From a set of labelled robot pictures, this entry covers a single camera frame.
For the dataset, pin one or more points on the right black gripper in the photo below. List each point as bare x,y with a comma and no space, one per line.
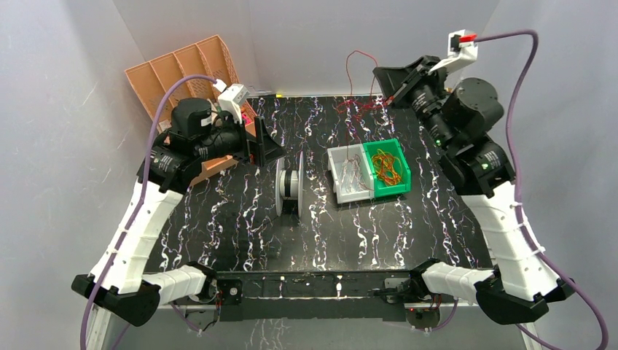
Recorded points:
393,79

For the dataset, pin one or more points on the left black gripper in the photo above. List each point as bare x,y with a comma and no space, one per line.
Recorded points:
256,143

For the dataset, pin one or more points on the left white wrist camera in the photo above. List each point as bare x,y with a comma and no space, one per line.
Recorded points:
232,99

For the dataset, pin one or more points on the green plastic bin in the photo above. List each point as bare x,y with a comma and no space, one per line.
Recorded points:
389,167

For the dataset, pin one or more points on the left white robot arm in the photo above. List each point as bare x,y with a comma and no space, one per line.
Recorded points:
118,283

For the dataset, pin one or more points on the white plastic bin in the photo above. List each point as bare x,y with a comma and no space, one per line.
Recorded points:
349,168

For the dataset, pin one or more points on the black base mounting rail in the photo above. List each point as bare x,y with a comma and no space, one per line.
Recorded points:
316,295

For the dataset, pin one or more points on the peach desk file organizer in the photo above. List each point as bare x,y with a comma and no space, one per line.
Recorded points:
151,80

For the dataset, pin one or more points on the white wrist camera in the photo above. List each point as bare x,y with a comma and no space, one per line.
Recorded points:
232,99
462,51

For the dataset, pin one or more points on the white perforated filament spool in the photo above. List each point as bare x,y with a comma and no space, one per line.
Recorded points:
289,184

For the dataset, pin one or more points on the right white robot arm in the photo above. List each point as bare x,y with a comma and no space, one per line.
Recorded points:
520,286

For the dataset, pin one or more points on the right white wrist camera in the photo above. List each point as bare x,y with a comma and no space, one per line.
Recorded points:
462,51

